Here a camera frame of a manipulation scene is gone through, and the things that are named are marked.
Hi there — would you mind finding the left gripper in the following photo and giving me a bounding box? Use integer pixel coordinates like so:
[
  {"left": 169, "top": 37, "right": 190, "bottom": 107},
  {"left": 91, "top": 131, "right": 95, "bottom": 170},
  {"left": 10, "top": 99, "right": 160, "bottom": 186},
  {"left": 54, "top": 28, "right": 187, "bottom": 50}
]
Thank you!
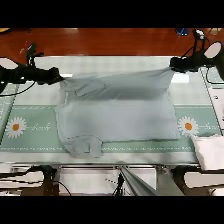
[{"left": 36, "top": 66, "right": 65, "bottom": 86}]

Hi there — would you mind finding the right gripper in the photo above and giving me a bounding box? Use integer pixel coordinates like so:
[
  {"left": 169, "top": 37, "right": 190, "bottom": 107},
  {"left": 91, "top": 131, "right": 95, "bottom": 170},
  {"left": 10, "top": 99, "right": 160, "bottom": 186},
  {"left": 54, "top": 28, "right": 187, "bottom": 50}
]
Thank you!
[{"left": 169, "top": 55, "right": 202, "bottom": 74}]

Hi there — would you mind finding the grey-blue T-shirt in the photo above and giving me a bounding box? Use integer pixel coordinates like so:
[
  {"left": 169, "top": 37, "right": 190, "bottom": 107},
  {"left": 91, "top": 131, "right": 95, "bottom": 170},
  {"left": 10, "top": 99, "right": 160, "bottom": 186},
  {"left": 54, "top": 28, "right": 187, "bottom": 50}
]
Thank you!
[{"left": 54, "top": 66, "right": 182, "bottom": 160}]

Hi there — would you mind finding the white garment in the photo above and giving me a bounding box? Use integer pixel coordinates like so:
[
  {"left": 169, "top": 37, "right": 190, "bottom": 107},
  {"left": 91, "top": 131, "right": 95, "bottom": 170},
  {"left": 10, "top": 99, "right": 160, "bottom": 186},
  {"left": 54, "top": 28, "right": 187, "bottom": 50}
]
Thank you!
[{"left": 191, "top": 134, "right": 224, "bottom": 173}]

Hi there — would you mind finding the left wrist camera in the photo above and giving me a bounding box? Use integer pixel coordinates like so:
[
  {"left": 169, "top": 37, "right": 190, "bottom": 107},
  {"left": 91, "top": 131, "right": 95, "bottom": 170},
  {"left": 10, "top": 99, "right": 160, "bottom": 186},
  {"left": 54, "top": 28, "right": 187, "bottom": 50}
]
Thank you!
[{"left": 25, "top": 42, "right": 45, "bottom": 68}]

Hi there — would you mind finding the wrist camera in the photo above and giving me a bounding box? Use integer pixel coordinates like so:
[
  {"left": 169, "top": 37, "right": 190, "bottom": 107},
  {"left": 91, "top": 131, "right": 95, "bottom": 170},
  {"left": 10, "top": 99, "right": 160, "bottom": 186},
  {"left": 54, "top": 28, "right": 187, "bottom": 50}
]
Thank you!
[
  {"left": 25, "top": 42, "right": 45, "bottom": 68},
  {"left": 190, "top": 28, "right": 210, "bottom": 58}
]

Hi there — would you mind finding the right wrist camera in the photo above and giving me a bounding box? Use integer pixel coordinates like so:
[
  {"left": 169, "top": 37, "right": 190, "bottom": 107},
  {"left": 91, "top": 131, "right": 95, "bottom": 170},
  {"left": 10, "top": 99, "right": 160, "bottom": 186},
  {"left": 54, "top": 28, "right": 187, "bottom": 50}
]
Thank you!
[{"left": 190, "top": 28, "right": 210, "bottom": 58}]

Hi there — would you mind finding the black cable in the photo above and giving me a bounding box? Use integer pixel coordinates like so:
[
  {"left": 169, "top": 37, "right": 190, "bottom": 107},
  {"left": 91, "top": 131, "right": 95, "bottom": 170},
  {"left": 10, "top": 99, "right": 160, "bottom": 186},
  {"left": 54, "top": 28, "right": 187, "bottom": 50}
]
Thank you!
[
  {"left": 204, "top": 65, "right": 224, "bottom": 86},
  {"left": 112, "top": 172, "right": 126, "bottom": 197},
  {"left": 0, "top": 80, "right": 37, "bottom": 98},
  {"left": 53, "top": 180, "right": 73, "bottom": 197}
]

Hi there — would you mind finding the silver frame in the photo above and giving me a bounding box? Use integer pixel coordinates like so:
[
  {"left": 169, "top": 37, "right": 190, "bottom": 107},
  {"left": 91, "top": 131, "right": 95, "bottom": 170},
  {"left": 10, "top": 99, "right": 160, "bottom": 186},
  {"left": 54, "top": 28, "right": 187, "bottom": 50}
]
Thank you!
[{"left": 0, "top": 90, "right": 224, "bottom": 197}]

